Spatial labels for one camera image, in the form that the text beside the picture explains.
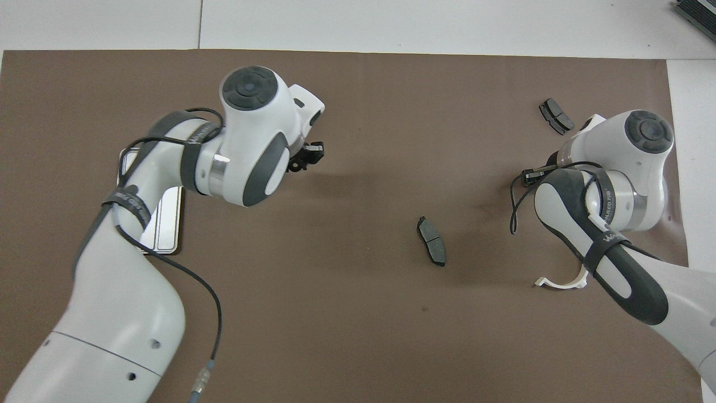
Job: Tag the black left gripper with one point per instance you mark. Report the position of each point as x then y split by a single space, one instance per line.
299 155

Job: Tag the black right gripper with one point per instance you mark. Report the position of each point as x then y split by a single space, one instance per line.
552 164

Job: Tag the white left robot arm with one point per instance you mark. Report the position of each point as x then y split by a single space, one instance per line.
112 291

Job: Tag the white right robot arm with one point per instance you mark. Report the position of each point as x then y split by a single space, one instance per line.
643 145

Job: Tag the silver metal tray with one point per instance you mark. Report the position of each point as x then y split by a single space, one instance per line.
165 224

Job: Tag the dark grey brake pad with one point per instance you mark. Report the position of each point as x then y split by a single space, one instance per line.
432 240
556 116

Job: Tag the brown table mat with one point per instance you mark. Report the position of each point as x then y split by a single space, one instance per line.
347 324

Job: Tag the dark grey ribbed device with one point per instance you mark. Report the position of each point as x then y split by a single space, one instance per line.
699 14

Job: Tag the white curved plastic bracket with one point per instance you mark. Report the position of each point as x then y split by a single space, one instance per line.
562 285

